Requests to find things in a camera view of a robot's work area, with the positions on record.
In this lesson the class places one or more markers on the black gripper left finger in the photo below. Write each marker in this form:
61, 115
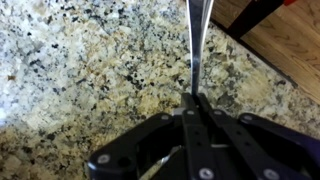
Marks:
113, 160

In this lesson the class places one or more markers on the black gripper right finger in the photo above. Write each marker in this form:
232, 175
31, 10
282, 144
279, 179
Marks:
266, 146

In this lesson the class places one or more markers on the silver metal spoon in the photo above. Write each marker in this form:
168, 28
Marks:
196, 40

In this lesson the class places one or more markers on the black bar clamp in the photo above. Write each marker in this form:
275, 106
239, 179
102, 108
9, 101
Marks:
253, 16

